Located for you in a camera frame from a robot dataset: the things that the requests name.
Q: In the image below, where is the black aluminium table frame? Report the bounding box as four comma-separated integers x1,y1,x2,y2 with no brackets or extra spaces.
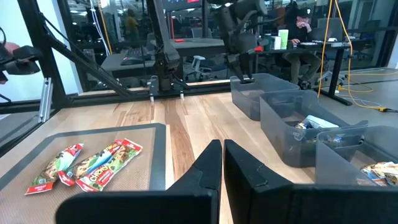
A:
0,0,237,158

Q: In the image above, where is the yellow extension cord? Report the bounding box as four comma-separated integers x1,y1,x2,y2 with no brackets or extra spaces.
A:
317,0,335,98
334,0,398,113

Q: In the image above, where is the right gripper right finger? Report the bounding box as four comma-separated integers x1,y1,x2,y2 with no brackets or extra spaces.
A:
223,139,398,224

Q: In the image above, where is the person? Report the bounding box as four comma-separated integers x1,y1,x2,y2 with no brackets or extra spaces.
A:
281,7,324,91
124,8,141,43

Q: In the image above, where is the green white cup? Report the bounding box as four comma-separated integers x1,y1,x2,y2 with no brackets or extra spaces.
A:
277,29,290,50

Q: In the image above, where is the white office chair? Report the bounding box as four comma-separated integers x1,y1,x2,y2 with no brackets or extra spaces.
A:
185,55,213,82

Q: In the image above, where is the brown silicone baking mat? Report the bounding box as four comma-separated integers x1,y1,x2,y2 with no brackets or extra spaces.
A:
0,122,168,224

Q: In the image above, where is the black office desk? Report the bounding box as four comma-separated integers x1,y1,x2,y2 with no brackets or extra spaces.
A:
257,39,355,106

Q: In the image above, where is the dark grey desk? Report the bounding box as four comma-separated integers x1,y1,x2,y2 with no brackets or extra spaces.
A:
149,37,229,60
99,51,156,75

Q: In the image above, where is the yellow chewy granola bar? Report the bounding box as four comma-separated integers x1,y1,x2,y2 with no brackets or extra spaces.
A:
362,161,398,175
360,169,398,187

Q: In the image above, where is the black lit computer mouse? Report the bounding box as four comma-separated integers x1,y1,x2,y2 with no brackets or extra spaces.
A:
120,53,139,66

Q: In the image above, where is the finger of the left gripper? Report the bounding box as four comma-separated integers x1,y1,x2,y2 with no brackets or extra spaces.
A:
231,55,246,83
244,54,255,82

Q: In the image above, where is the grey translucent plastic bin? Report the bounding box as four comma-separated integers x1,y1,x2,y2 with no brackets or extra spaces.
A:
259,89,370,169
229,72,302,122
315,124,398,187

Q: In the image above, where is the black mounted device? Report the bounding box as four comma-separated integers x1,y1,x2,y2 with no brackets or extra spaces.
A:
0,26,43,103

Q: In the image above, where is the silver aluminium bracket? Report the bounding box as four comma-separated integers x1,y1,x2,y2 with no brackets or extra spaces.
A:
37,77,55,124

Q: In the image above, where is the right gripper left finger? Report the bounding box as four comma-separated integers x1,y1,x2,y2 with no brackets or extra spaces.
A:
55,139,223,224

